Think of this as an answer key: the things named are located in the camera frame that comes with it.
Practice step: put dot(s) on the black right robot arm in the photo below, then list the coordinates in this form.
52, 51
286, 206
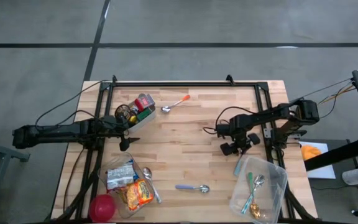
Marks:
266, 115

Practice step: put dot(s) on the black aluminium table frame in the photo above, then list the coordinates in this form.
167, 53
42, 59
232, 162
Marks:
182, 84

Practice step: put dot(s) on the white paper sheet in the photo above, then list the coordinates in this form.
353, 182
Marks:
322, 171

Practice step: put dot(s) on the magenta plastic ball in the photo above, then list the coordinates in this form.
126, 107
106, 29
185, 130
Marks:
102, 208

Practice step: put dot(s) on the black spice can yellow lid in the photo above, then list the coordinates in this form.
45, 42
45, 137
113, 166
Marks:
132, 119

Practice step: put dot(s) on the green rectangular tin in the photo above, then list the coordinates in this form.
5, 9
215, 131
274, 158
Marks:
144, 114

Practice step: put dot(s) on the orange object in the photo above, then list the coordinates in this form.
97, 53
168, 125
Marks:
309, 152

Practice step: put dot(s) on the plain silver spoon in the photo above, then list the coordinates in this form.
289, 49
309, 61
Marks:
147, 172

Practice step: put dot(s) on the clear plastic container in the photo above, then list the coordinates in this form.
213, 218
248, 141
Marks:
117, 158
275, 193

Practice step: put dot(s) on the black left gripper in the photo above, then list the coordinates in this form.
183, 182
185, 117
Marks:
113, 126

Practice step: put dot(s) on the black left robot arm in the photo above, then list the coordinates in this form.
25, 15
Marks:
57, 132

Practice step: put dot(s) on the orange ramen noodle packet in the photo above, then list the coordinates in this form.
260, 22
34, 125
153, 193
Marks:
138, 194

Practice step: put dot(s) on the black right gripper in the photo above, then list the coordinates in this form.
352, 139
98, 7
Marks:
235, 127

